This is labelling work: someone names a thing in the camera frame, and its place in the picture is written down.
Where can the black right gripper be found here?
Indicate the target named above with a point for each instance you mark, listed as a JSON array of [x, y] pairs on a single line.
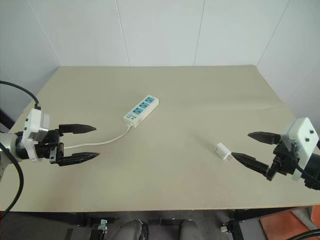
[[285, 162]]

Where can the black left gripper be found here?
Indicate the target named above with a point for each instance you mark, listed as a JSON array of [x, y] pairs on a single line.
[[53, 146]]

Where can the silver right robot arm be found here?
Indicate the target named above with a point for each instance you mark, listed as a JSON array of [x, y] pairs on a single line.
[[314, 162]]

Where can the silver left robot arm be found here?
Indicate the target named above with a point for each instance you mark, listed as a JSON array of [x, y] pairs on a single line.
[[7, 143]]

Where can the white plug adapter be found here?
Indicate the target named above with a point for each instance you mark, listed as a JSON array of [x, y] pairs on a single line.
[[222, 150]]

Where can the white power strip blue sockets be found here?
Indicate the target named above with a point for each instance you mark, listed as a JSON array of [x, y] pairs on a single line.
[[141, 111]]

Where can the dark grey rounded shape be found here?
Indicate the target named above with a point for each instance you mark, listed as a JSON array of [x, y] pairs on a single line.
[[130, 231], [188, 231]]

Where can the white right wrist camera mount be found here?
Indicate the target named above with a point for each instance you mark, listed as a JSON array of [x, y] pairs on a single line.
[[303, 132]]

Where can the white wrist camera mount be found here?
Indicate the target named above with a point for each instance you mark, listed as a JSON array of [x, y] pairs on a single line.
[[303, 132], [33, 122]]

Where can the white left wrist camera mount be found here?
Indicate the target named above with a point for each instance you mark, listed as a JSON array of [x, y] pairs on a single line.
[[33, 122]]

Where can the black table frame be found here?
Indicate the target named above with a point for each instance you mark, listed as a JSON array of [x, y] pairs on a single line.
[[262, 211]]

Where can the silver metal frame bracket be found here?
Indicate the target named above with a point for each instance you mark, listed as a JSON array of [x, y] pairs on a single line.
[[102, 225], [224, 227]]

